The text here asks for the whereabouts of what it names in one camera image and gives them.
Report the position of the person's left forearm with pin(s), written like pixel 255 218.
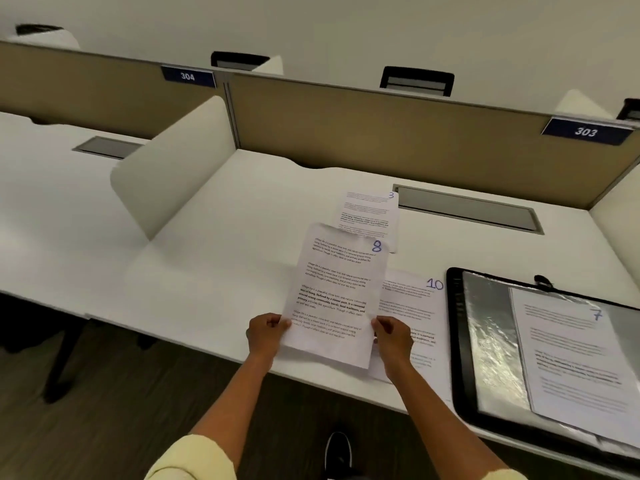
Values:
pixel 227 399

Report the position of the beige desk partition panel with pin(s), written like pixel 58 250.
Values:
pixel 100 94
pixel 425 139

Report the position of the person's left thumb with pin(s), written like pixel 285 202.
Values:
pixel 281 323

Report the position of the person's right hand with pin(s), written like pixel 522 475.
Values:
pixel 397 352

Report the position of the person's right thumb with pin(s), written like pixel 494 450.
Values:
pixel 383 324

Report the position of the black desk leg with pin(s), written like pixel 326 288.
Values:
pixel 62 359

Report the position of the pale yellow sleeve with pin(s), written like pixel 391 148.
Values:
pixel 510 475
pixel 192 462

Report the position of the black shoe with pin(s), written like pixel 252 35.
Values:
pixel 338 457

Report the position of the clear plastic sleeve page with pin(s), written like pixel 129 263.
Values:
pixel 492 344

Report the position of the pale yellow left sleeve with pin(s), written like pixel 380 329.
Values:
pixel 192 462

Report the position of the black folder clip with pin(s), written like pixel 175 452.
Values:
pixel 543 282

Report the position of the person's left hand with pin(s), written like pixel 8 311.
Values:
pixel 262 337

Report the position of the white printed paper sheet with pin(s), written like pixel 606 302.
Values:
pixel 335 294
pixel 425 314
pixel 575 364
pixel 367 209

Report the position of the black display folder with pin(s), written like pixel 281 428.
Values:
pixel 457 354

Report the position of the white side divider panel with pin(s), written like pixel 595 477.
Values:
pixel 582 105
pixel 620 229
pixel 270 67
pixel 175 164

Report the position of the person's right forearm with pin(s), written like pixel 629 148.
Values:
pixel 440 424

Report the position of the blue desk number sign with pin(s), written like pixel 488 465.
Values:
pixel 188 76
pixel 586 131

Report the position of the pale yellow right sleeve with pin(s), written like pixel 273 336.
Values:
pixel 510 475

